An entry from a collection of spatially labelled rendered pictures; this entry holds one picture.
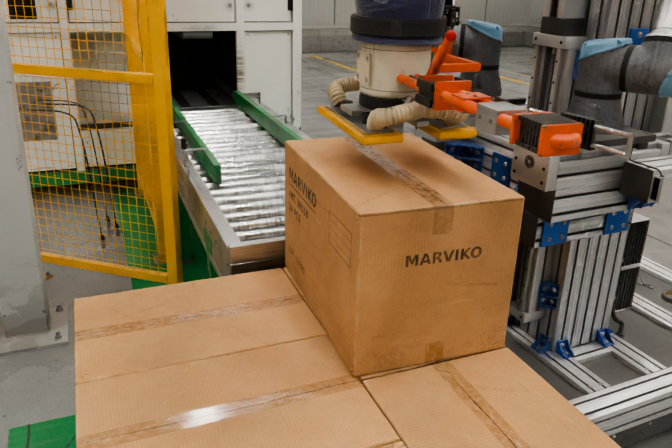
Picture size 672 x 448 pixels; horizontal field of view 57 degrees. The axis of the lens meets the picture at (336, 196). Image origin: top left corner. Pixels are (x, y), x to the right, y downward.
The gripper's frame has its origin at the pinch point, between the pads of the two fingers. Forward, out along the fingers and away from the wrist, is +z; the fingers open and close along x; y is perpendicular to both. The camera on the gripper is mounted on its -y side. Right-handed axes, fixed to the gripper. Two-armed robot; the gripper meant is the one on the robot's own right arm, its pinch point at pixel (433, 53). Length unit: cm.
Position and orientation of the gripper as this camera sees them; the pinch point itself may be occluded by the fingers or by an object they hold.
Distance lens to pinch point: 193.9
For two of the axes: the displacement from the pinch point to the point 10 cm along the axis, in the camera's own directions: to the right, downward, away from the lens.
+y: 3.3, 3.3, -8.8
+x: 9.4, -0.9, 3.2
